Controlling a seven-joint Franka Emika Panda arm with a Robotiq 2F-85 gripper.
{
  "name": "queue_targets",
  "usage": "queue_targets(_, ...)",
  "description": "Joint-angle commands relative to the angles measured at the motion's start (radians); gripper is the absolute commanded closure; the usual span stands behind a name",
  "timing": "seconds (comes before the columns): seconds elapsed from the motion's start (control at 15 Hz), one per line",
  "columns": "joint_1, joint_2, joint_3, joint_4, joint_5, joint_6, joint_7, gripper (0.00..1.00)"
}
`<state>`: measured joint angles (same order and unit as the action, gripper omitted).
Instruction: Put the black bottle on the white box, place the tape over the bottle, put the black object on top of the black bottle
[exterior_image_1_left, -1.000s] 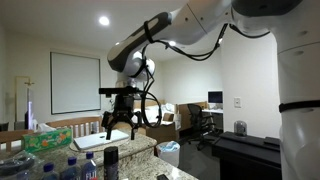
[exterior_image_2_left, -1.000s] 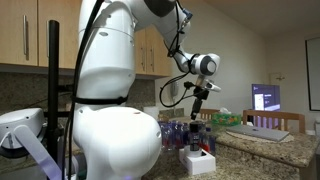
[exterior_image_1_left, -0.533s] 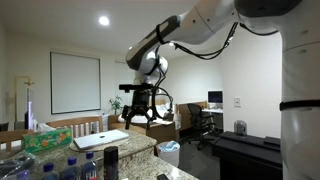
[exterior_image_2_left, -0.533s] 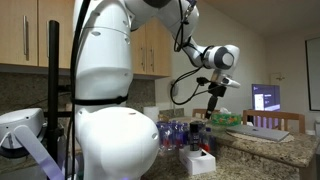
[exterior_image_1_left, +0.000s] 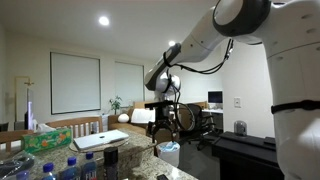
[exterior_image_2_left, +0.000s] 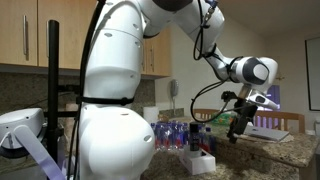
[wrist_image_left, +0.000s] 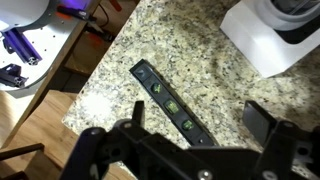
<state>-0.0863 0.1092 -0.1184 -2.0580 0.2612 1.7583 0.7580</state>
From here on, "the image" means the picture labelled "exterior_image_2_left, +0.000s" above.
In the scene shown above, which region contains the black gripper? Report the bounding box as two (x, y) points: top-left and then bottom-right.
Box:
(221, 91), (257, 144)

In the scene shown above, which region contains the black bottle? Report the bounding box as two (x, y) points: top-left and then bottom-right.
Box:
(189, 122), (200, 151)

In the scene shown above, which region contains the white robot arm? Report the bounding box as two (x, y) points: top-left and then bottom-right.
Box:
(78, 0), (278, 180)

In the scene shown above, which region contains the green tissue box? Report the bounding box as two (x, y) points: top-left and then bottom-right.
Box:
(213, 113), (235, 126)

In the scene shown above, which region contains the wooden chair back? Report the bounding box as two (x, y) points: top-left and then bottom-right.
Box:
(193, 109), (305, 134)

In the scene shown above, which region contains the silver laptop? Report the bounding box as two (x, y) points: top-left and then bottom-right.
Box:
(244, 126), (289, 142)

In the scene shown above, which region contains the lit display screen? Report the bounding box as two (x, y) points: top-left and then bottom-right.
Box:
(267, 85), (281, 111)

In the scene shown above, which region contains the pack of water bottles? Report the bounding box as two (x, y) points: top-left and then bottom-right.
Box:
(150, 120), (216, 155)

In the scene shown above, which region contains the black vertical pole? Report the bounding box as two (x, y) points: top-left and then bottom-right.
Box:
(47, 20), (59, 160)

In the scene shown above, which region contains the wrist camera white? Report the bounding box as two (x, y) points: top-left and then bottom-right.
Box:
(247, 91), (277, 110)

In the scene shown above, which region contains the wall telephone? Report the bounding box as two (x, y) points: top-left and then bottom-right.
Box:
(171, 79), (179, 97)

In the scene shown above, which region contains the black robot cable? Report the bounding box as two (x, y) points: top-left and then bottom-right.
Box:
(189, 0), (244, 124)

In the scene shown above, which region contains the white camera device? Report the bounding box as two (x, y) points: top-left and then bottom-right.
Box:
(0, 108), (66, 180)

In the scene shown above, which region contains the wooden wall cabinet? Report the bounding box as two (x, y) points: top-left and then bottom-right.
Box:
(0, 0), (173, 78)

